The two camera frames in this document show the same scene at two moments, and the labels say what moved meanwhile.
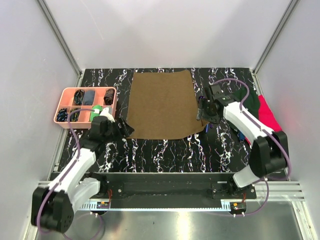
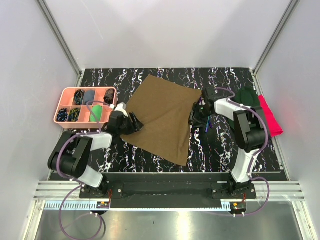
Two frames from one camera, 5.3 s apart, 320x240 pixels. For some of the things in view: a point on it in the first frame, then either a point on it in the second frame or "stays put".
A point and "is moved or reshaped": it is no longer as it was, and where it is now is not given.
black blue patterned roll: [62, 115] stays put
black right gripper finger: [202, 98] → [197, 106]
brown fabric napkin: [163, 104] is moved or reshaped
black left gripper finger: [125, 130] → [136, 124]
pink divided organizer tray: [96, 98] stays put
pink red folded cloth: [267, 116] stays put
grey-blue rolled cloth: [89, 97] stays put
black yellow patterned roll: [74, 116] stays put
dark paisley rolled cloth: [109, 96] stays put
